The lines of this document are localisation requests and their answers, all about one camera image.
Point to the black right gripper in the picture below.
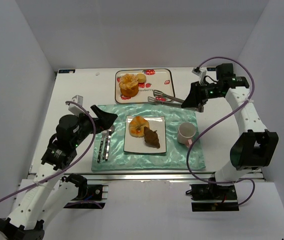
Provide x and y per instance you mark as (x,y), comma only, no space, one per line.
(199,92)

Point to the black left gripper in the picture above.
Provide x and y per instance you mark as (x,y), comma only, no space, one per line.
(96,119)

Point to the glazed ring bread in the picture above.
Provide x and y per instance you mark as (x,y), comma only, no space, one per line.
(137,125)

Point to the steel serving tongs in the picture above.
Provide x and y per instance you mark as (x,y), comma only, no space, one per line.
(160,98)

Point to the brown chocolate croissant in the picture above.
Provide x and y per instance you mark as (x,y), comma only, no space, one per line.
(151,138)

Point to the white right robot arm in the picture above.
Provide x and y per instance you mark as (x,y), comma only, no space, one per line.
(256,144)

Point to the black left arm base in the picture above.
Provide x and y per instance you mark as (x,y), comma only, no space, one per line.
(90,195)

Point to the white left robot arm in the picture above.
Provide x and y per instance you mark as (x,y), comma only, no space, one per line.
(51,191)

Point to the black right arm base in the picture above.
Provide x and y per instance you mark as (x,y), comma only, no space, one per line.
(213,198)

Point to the tall orange muffin bread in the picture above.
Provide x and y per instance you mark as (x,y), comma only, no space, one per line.
(129,85)

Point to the steel spoon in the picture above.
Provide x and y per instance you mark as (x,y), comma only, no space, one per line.
(110,131)

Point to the steel fork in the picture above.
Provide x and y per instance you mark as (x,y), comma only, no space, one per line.
(101,145)

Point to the steel table knife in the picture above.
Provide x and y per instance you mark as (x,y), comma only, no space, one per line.
(107,148)

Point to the pink ceramic mug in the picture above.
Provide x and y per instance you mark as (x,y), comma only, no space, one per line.
(185,134)

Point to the white square plate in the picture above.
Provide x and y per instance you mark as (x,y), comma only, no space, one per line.
(137,145)

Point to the strawberry print tray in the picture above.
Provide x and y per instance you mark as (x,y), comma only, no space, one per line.
(156,79)

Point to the small round bun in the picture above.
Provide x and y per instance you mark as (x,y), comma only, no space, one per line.
(141,78)

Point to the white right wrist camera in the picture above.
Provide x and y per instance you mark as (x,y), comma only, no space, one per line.
(201,73)

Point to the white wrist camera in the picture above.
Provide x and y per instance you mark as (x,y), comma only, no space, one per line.
(75,104)
(201,73)

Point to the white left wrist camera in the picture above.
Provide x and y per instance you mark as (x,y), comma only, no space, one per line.
(75,104)

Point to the aluminium table edge rail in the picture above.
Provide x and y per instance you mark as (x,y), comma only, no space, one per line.
(138,176)

